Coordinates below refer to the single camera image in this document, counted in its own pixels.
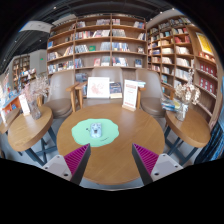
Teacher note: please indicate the green blob-shaped mouse pad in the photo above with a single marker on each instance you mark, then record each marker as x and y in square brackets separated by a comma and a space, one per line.
[80, 135]

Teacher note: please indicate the round wooden side table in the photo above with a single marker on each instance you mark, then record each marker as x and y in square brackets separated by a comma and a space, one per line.
[188, 130]
[28, 131]

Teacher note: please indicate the white sign on wooden base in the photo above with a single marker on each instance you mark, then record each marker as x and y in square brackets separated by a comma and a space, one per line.
[130, 94]

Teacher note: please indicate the stack of colourful books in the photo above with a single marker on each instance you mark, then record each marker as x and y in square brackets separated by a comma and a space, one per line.
[170, 105]

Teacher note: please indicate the white framed pink picture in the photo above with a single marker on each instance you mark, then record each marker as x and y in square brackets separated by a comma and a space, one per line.
[98, 87]

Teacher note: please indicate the beige chair with wooden arms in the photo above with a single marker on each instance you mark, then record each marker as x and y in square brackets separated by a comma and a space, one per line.
[103, 71]

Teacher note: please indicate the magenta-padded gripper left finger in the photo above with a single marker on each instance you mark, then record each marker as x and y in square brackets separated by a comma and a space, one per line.
[77, 158]

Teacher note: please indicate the dark cover book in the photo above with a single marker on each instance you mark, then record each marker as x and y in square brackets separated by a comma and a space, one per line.
[115, 90]

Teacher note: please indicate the stack of teal books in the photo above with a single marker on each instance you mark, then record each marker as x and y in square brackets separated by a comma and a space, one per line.
[141, 84]

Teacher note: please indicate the small white card sign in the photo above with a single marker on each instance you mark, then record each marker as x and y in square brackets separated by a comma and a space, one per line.
[24, 105]

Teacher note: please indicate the beige upholstered chair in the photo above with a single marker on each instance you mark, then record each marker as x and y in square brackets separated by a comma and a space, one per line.
[150, 100]
[60, 96]

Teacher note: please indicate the transparent computer mouse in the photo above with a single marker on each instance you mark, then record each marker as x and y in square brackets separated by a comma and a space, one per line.
[95, 130]

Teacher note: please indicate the vase of pink dried flowers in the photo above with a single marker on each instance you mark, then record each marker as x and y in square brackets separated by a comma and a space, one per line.
[35, 111]

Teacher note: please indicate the small distant wooden bookshelf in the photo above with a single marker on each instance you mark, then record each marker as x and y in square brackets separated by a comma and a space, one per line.
[21, 68]

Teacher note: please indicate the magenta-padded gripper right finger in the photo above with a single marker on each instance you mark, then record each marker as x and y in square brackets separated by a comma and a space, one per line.
[146, 158]

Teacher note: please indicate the tall angled wooden bookshelf unit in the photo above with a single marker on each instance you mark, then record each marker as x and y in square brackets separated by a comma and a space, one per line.
[180, 46]

